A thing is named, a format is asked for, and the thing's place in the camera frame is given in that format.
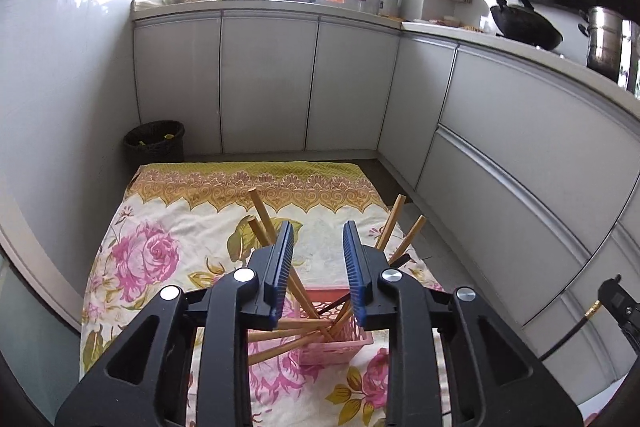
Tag pink perforated utensil basket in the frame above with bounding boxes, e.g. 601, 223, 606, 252
295, 287, 376, 368

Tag steel stock pot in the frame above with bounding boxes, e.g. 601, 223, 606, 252
579, 6, 640, 84

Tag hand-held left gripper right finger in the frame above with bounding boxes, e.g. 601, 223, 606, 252
342, 220, 586, 427

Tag white cabinets under window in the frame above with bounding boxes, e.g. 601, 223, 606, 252
132, 9, 401, 156

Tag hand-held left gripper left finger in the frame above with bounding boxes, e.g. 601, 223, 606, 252
54, 221, 296, 427

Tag black wok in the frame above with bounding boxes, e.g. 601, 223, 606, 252
472, 0, 564, 52

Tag white cabinets with drawers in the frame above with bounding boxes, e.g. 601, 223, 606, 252
376, 32, 640, 363

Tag black cable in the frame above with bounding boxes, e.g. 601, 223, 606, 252
537, 301, 603, 360

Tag dark woven trash bin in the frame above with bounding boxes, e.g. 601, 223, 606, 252
124, 121, 186, 168

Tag floral printed blanket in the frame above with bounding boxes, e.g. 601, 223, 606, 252
80, 162, 446, 427

